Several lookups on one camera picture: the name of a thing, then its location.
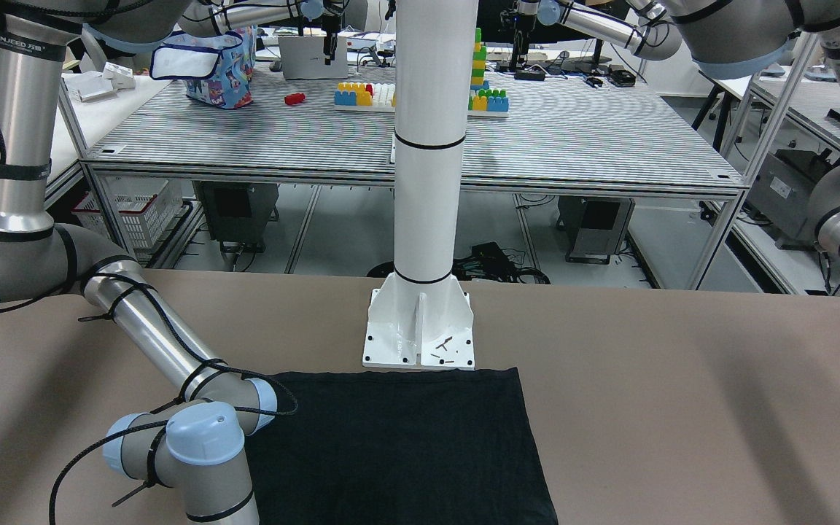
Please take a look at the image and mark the white plastic basket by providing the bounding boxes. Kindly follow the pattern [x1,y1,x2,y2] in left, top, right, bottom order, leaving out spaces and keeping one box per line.
[105,176,183,253]

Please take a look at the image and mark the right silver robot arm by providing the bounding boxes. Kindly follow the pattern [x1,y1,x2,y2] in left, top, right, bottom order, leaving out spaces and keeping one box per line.
[0,1,277,524]

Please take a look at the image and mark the toy blocks on white tray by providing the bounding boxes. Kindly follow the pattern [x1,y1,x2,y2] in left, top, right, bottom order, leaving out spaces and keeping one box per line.
[333,81,397,112]

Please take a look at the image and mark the silver laptop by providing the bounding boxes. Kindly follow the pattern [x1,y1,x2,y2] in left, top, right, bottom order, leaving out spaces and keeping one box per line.
[278,36,348,80]

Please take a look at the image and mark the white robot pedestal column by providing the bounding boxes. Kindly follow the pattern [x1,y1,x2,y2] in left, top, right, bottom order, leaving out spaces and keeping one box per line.
[361,1,478,370]

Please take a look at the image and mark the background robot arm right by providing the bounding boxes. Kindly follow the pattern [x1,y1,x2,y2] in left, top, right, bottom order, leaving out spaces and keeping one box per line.
[500,1,683,71]

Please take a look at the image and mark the red toy block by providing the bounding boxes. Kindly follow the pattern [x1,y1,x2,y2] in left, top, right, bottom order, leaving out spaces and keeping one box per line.
[284,93,306,106]

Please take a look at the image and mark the stacked colourful block tower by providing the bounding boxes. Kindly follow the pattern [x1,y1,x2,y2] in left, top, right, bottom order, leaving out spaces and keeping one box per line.
[467,28,510,117]

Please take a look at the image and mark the black cable bundle on floor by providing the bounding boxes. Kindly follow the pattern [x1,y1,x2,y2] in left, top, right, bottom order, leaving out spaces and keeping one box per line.
[367,241,552,285]

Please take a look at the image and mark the colourful fabric bag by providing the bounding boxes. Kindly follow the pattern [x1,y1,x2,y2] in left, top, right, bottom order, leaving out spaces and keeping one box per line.
[149,26,256,109]

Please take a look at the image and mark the striped aluminium frame workbench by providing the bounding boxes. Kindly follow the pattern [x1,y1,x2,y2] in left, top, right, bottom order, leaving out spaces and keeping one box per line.
[77,69,749,289]

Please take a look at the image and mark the black t-shirt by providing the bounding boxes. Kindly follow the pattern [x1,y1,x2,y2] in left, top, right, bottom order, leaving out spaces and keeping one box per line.
[246,367,558,524]

